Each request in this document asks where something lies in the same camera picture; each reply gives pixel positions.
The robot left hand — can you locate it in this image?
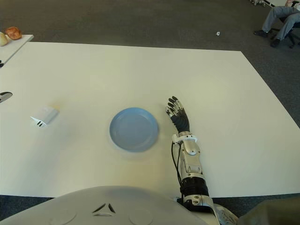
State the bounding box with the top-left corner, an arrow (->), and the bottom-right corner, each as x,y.
0,91 -> 13,104

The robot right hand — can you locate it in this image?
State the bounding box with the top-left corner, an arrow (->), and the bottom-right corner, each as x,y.
165,95 -> 190,134

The white charger block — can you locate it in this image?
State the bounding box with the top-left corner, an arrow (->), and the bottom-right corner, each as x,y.
30,105 -> 60,128

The white side table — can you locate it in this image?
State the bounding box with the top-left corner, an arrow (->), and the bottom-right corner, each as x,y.
0,34 -> 34,68

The blue round plate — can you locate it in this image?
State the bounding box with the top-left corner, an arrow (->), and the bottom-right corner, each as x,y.
109,107 -> 160,153

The pale round fruit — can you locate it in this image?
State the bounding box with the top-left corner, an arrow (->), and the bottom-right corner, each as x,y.
0,31 -> 10,47

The red-brown round bread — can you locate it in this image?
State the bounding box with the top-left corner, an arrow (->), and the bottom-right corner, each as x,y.
5,26 -> 23,40

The grey robot torso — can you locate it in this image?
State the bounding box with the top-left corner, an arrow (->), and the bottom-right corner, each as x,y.
0,185 -> 209,225

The black office chair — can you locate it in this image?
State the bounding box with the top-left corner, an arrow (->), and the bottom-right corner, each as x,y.
271,14 -> 300,49

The seated person in jeans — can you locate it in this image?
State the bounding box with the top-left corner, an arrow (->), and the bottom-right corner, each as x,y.
254,0 -> 300,47

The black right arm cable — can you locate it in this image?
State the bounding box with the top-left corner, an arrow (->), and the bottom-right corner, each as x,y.
171,142 -> 186,200

